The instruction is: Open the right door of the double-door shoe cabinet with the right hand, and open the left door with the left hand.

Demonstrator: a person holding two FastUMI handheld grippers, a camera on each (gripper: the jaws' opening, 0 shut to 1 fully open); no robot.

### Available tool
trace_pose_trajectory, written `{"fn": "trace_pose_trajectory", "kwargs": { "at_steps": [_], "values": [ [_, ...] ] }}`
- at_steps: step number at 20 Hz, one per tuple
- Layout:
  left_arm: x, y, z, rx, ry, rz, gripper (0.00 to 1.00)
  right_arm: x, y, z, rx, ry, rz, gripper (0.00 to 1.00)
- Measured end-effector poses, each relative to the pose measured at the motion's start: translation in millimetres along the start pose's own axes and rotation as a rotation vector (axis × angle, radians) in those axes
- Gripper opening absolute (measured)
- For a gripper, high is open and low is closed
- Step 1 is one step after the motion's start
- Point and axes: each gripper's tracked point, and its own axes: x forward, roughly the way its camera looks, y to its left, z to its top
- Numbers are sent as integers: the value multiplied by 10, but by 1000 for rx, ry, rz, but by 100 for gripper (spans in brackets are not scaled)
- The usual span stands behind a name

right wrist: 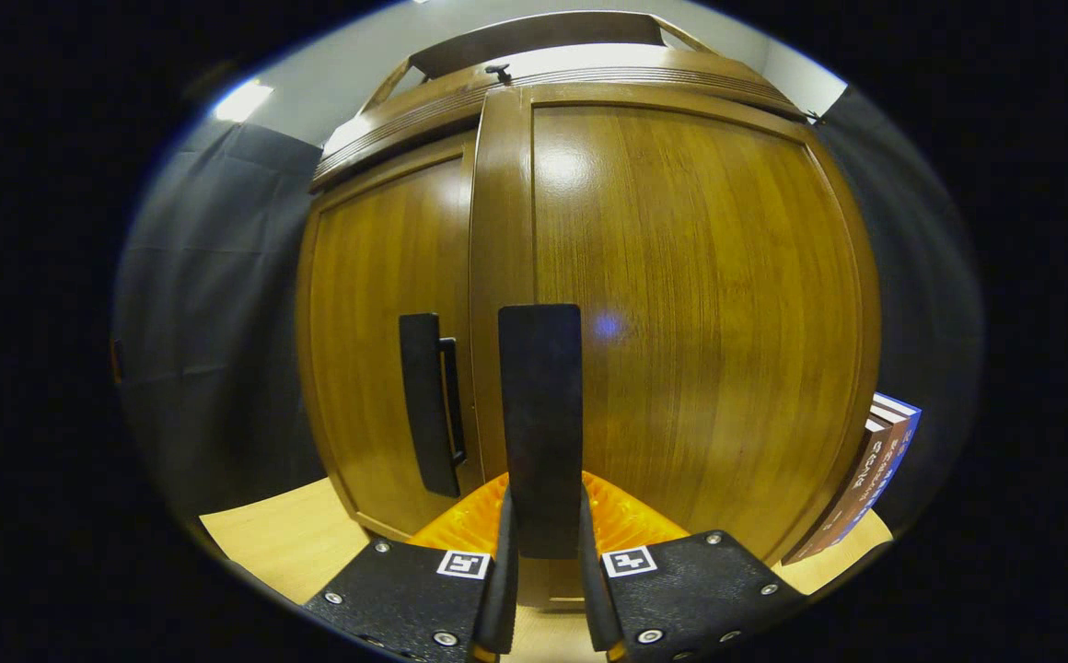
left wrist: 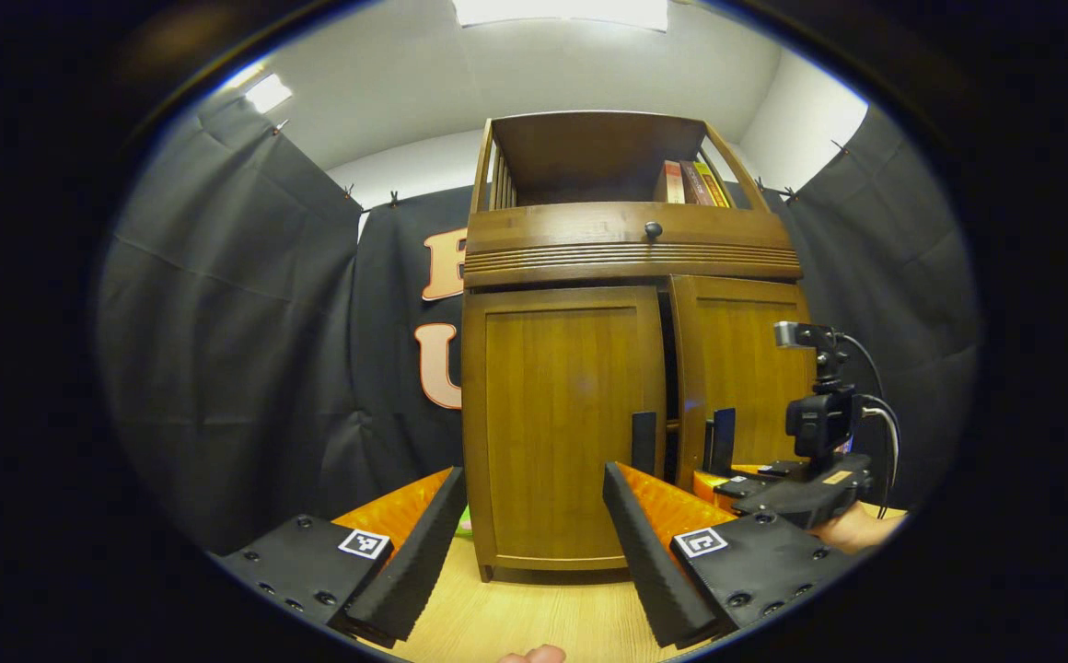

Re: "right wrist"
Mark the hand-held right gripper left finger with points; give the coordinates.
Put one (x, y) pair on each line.
(500, 599)

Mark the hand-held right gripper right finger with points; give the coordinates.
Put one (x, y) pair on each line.
(594, 599)

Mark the wooden cabinet door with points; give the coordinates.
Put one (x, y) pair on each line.
(368, 350)
(709, 322)

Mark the wooden double-door shoe cabinet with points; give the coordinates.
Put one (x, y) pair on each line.
(543, 32)

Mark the brown white-topped book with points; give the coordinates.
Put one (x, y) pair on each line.
(856, 488)

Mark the black backdrop cloth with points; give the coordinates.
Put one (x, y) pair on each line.
(212, 322)

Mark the wooden drawer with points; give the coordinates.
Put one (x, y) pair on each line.
(423, 101)

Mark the dark round drawer knob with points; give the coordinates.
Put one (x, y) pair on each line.
(498, 70)

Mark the ceiling light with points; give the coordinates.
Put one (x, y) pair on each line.
(243, 101)

